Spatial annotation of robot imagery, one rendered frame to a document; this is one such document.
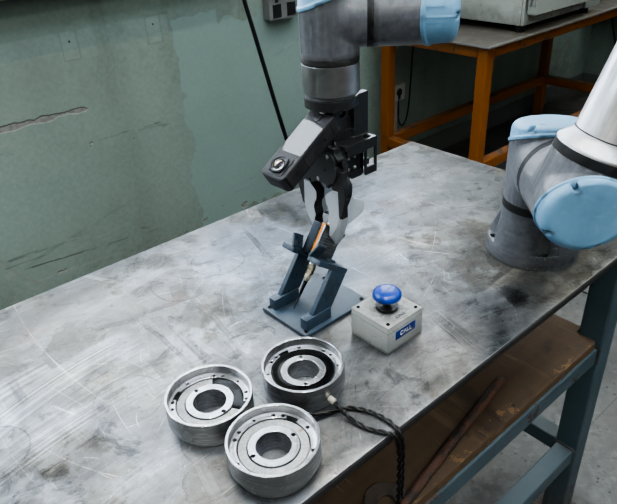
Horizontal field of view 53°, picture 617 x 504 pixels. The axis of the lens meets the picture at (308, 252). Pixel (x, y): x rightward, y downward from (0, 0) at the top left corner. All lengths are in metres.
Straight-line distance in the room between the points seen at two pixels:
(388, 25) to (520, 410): 0.70
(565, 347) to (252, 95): 1.74
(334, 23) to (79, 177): 1.69
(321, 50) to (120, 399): 0.51
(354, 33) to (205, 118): 1.79
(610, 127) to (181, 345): 0.64
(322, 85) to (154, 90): 1.65
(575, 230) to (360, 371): 0.34
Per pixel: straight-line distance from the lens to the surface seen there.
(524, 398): 1.20
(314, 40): 0.79
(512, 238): 1.06
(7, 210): 2.30
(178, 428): 0.75
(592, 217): 0.89
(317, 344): 0.83
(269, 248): 1.11
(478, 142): 2.75
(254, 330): 0.92
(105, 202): 2.42
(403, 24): 0.78
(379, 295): 0.85
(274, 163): 0.79
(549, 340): 1.34
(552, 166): 0.89
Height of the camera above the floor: 1.36
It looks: 31 degrees down
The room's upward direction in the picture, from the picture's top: 3 degrees counter-clockwise
